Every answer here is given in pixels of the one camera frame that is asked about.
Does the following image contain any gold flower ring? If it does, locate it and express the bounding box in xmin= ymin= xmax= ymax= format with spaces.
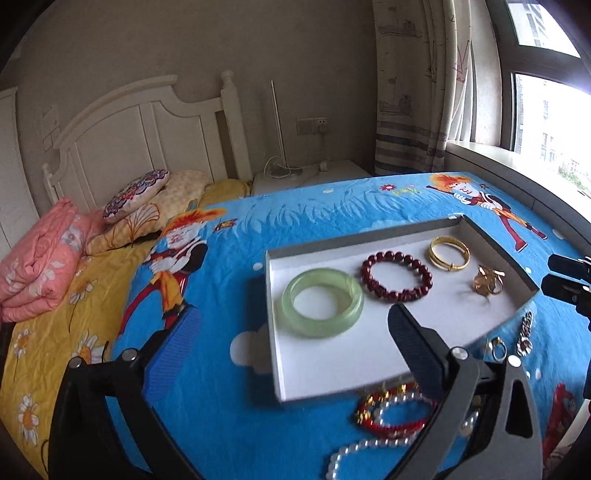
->
xmin=472 ymin=264 xmax=506 ymax=296

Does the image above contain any printed curtain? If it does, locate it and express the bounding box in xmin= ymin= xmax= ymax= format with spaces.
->
xmin=372 ymin=0 xmax=485 ymax=176

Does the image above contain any window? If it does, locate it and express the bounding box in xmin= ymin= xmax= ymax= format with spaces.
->
xmin=485 ymin=0 xmax=591 ymax=195

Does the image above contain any silver earrings pair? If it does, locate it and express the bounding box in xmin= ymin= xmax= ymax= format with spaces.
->
xmin=516 ymin=310 xmax=535 ymax=357

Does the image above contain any red string bracelet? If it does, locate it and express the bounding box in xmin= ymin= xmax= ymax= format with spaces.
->
xmin=355 ymin=388 xmax=437 ymax=439

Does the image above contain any yellow floral bedsheet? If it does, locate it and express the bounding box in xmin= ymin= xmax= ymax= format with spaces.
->
xmin=0 ymin=178 xmax=252 ymax=480

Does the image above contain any white pearl necklace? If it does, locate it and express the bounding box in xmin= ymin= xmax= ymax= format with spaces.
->
xmin=325 ymin=388 xmax=481 ymax=480

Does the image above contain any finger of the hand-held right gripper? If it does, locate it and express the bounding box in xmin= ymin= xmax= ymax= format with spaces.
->
xmin=540 ymin=274 xmax=591 ymax=315
xmin=547 ymin=253 xmax=591 ymax=278

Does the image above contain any white nightstand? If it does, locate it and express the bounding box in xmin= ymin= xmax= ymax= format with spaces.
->
xmin=252 ymin=159 xmax=372 ymax=197

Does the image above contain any white pole lamp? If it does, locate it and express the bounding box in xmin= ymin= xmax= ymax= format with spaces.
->
xmin=263 ymin=79 xmax=303 ymax=181

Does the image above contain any white cardboard tray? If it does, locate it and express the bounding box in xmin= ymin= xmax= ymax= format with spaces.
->
xmin=264 ymin=215 xmax=541 ymax=406

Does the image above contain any dark red bead bracelet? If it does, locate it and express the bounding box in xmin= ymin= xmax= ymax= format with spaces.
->
xmin=360 ymin=250 xmax=433 ymax=303

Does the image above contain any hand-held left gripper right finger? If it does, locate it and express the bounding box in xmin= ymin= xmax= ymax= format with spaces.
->
xmin=383 ymin=304 xmax=548 ymax=480

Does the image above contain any patterned round cushion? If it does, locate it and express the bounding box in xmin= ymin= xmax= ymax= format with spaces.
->
xmin=102 ymin=169 xmax=171 ymax=224

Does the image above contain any white wooden headboard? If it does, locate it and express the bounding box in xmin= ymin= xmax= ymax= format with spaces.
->
xmin=41 ymin=69 xmax=254 ymax=206

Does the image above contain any pink folded quilt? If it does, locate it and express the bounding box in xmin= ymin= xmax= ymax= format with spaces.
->
xmin=0 ymin=198 xmax=105 ymax=324

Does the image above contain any white wardrobe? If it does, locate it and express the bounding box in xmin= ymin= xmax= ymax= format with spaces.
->
xmin=0 ymin=85 xmax=40 ymax=261

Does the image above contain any wall socket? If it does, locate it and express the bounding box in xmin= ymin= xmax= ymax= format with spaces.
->
xmin=296 ymin=117 xmax=331 ymax=136

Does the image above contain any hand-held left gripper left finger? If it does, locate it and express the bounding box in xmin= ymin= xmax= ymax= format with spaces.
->
xmin=48 ymin=302 xmax=204 ymax=480

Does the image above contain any white windowsill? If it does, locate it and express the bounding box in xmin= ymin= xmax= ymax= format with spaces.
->
xmin=445 ymin=141 xmax=591 ymax=217

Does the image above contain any gold bangle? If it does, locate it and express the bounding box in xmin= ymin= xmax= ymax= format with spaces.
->
xmin=428 ymin=236 xmax=471 ymax=273

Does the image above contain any blue cartoon blanket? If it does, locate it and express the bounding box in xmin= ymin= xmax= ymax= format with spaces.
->
xmin=108 ymin=172 xmax=591 ymax=480

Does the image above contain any yellow pillow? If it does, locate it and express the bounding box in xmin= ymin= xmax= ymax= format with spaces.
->
xmin=85 ymin=170 xmax=213 ymax=256

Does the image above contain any small gold ring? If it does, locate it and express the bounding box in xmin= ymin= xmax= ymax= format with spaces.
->
xmin=485 ymin=336 xmax=509 ymax=363

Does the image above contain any white charger with cable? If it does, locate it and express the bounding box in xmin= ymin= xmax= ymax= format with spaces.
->
xmin=316 ymin=119 xmax=333 ymax=172

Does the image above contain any green jade bangle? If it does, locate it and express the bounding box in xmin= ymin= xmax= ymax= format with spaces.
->
xmin=281 ymin=268 xmax=365 ymax=334

